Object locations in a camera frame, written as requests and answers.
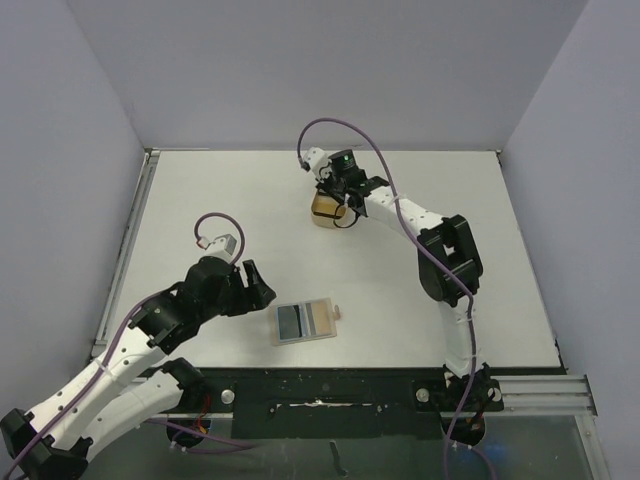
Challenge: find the short black cable loop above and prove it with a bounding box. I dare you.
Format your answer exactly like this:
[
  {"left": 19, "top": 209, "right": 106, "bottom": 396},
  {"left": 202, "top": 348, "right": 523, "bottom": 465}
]
[{"left": 313, "top": 194, "right": 366, "bottom": 230}]

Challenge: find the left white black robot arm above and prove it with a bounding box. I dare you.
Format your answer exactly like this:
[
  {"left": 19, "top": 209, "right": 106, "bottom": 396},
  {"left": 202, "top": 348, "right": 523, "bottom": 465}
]
[{"left": 1, "top": 256, "right": 276, "bottom": 479}]

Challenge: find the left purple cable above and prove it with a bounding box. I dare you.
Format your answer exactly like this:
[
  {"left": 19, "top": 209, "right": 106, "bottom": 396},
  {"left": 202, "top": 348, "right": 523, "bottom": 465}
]
[{"left": 9, "top": 213, "right": 259, "bottom": 480}]

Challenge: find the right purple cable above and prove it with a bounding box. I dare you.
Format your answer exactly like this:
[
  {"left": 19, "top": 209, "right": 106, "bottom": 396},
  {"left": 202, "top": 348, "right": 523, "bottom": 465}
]
[{"left": 297, "top": 117, "right": 501, "bottom": 480}]

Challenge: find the tan oval wooden tray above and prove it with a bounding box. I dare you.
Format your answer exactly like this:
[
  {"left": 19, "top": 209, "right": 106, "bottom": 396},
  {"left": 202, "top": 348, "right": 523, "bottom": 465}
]
[{"left": 311, "top": 191, "right": 354, "bottom": 229}]

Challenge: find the purple cable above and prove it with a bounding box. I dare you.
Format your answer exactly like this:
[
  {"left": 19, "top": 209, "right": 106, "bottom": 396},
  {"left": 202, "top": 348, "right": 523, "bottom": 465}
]
[
  {"left": 9, "top": 213, "right": 259, "bottom": 480},
  {"left": 297, "top": 117, "right": 501, "bottom": 480}
]

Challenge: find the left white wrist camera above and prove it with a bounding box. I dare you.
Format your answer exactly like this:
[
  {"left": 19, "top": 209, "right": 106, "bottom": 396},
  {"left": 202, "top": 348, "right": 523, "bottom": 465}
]
[{"left": 196, "top": 234, "right": 238, "bottom": 264}]

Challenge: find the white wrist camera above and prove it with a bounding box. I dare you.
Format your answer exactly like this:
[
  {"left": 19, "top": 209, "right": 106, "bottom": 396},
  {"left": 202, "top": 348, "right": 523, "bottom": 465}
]
[
  {"left": 299, "top": 147, "right": 331, "bottom": 183},
  {"left": 196, "top": 234, "right": 238, "bottom": 264}
]

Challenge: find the aluminium extrusion rail left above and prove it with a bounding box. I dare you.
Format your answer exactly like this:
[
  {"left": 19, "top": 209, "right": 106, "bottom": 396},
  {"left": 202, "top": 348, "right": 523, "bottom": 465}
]
[{"left": 91, "top": 149, "right": 160, "bottom": 357}]

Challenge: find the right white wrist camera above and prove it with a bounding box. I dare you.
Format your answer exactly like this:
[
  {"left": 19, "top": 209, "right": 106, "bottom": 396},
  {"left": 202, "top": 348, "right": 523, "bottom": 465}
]
[{"left": 299, "top": 147, "right": 331, "bottom": 183}]

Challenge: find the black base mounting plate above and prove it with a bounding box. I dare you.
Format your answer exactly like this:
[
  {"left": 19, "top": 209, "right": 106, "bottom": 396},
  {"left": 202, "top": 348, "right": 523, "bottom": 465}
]
[{"left": 167, "top": 368, "right": 504, "bottom": 444}]

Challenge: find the beige leather card holder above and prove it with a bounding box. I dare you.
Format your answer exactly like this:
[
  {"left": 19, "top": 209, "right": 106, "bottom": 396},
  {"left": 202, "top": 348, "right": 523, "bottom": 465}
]
[{"left": 269, "top": 298, "right": 342, "bottom": 346}]

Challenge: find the black credit card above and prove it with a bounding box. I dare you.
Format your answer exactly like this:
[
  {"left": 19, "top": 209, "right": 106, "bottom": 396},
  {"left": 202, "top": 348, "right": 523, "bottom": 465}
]
[{"left": 276, "top": 305, "right": 302, "bottom": 341}]

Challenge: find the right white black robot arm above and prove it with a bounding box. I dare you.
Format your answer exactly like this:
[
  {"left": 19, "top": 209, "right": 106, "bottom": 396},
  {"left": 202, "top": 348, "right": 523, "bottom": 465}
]
[{"left": 302, "top": 147, "right": 483, "bottom": 409}]

